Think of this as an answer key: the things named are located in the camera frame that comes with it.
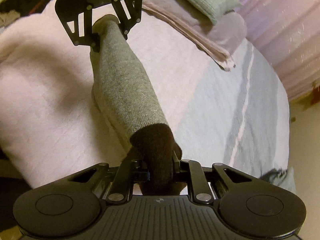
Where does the grey and black TJC sweater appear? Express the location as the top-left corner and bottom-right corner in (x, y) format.
(90, 15), (185, 196)

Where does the pink grey bedspread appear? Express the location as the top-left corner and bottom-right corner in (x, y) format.
(1, 1), (289, 188)

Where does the stack of folded clothes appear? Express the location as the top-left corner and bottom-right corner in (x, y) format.
(260, 167), (296, 194)

